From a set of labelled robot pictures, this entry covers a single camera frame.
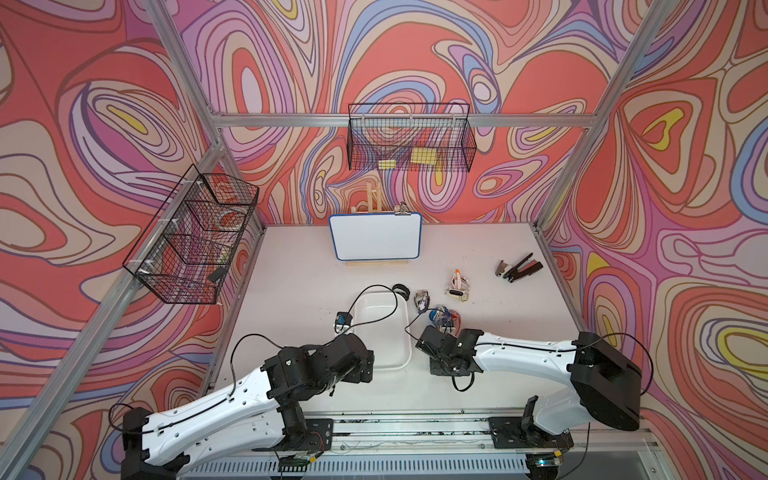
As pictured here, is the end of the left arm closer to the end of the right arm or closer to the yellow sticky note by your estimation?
the end of the right arm

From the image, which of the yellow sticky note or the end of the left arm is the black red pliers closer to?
the yellow sticky note

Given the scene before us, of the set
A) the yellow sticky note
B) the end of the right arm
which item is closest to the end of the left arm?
the end of the right arm
